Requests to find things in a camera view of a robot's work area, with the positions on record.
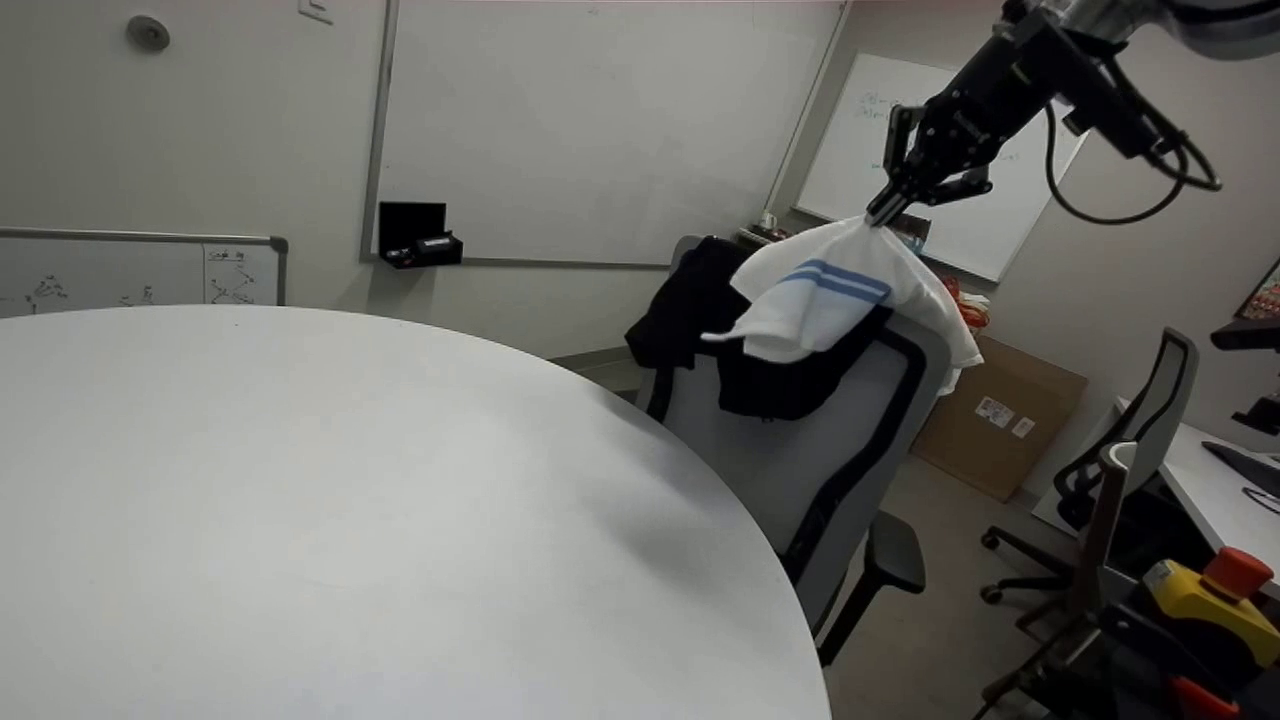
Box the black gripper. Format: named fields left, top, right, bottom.
left=863, top=12, right=1088, bottom=233

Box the white cloth with blue stripes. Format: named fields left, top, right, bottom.
left=700, top=213, right=990, bottom=402

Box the leaning whiteboard with writing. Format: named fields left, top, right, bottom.
left=793, top=49, right=1111, bottom=290

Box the orange object on shelf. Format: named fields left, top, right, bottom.
left=951, top=284, right=993, bottom=332

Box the black garment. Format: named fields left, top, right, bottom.
left=620, top=235, right=895, bottom=426

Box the brown cardboard box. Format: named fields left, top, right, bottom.
left=911, top=328, right=1094, bottom=509

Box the grey office chair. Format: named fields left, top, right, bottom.
left=635, top=235, right=962, bottom=669

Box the black mesh office chair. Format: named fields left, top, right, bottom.
left=975, top=325, right=1205, bottom=613

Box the black monitor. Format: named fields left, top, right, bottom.
left=1210, top=257, right=1280, bottom=355

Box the black keyboard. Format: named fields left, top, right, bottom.
left=1199, top=437, right=1280, bottom=500

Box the white desk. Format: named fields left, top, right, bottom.
left=1155, top=422, right=1280, bottom=578

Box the black marker holder box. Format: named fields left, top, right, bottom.
left=377, top=195, right=467, bottom=271

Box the yellow emergency stop box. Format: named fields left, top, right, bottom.
left=1140, top=546, right=1280, bottom=676

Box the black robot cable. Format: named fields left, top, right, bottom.
left=1039, top=38, right=1226, bottom=228

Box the large wall whiteboard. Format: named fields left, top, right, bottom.
left=357, top=0, right=852, bottom=278

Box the round grey wall device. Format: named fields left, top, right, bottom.
left=123, top=12, right=178, bottom=55

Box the low whiteboard with metal frame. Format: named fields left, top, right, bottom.
left=0, top=223, right=291, bottom=319

